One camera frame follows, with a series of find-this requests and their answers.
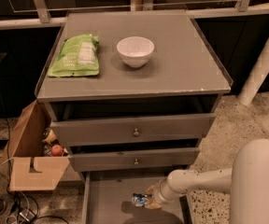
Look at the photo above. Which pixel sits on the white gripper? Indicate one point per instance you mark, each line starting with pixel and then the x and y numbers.
pixel 162 192

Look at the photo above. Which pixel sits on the blue silver redbull can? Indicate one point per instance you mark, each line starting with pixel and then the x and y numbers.
pixel 140 200

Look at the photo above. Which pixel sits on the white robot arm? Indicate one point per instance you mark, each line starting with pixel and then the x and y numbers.
pixel 247 181

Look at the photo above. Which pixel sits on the grey middle drawer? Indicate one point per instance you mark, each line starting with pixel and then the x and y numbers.
pixel 125 159

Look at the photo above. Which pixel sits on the grey drawer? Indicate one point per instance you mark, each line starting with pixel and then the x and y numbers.
pixel 92 132
pixel 125 159
pixel 108 200

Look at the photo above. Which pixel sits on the grey bottom drawer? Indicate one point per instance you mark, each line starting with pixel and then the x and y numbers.
pixel 108 200

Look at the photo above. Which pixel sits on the brass top drawer knob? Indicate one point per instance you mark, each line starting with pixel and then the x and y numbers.
pixel 136 132

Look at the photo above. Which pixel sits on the grey drawer cabinet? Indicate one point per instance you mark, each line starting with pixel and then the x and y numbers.
pixel 182 77

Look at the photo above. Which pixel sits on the grey top drawer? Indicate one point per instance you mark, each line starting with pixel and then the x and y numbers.
pixel 92 132

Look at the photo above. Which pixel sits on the red apple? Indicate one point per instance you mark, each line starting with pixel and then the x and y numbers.
pixel 57 150

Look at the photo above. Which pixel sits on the beige item in box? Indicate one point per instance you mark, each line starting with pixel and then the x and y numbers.
pixel 49 137

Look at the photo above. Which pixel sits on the brown cardboard box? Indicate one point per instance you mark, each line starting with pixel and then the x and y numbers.
pixel 31 169

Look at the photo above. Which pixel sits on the white ceramic bowl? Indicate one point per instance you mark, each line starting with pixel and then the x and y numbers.
pixel 135 51

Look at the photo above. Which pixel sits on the green snack bag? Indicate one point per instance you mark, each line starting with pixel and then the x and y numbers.
pixel 77 57

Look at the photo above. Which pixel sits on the metal railing frame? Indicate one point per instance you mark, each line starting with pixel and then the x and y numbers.
pixel 41 3

